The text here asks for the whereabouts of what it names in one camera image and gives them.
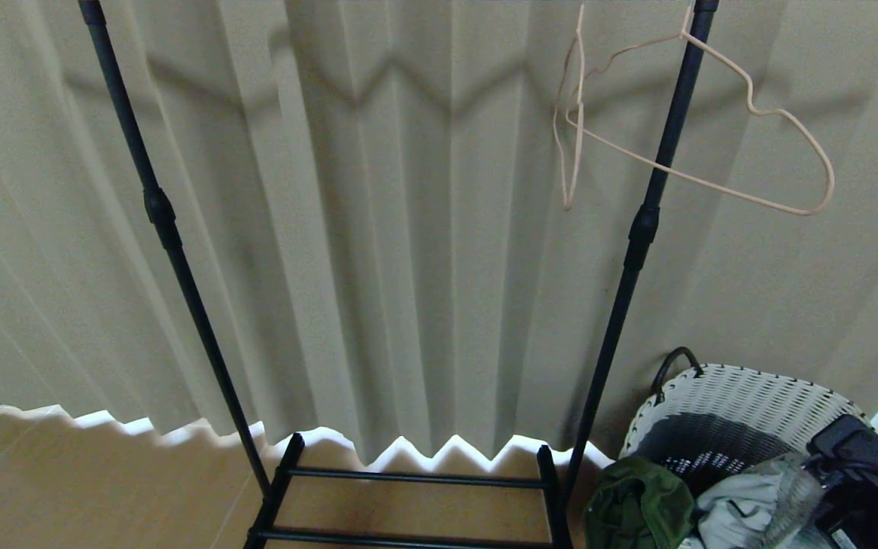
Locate beige curtain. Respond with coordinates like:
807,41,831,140
0,0,878,466

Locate black clothes rack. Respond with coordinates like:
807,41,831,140
77,0,722,549

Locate white laundry basket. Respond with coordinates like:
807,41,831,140
620,347,876,549

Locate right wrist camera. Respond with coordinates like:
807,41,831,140
806,416,878,496

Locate green garment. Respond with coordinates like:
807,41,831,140
585,455,697,549

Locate pink clothes hanger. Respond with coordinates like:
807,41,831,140
552,4,587,213
565,8,837,217

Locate pale grey shorts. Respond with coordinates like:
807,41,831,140
679,454,828,549

